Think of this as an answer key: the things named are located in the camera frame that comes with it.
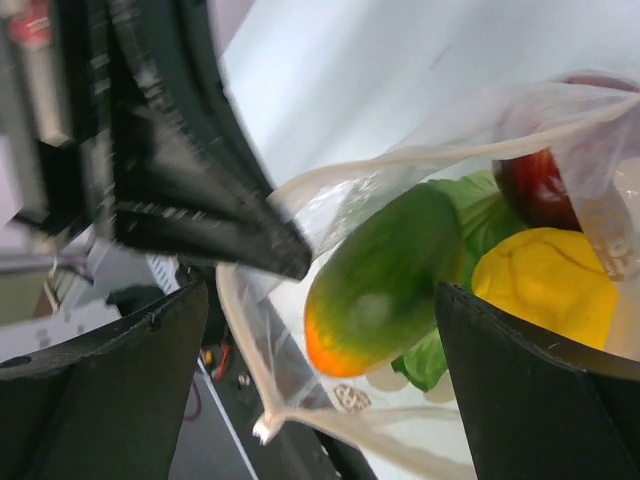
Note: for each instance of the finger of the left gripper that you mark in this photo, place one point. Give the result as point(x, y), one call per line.
point(186, 181)

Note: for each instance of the dark red toy apple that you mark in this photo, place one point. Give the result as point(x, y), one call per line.
point(533, 188)

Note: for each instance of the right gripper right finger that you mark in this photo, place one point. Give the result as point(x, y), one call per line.
point(534, 404)

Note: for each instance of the yellow toy pear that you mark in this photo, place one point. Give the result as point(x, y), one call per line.
point(551, 278)

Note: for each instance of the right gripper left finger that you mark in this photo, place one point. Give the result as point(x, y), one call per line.
point(108, 404)

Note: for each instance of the green toy lettuce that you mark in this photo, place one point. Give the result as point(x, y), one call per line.
point(486, 219)

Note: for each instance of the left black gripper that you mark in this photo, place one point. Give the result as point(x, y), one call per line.
point(56, 113)

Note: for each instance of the green orange toy mango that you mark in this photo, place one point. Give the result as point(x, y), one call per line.
point(373, 299)

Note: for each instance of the clear zip top bag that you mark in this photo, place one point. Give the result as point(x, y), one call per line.
point(590, 122)

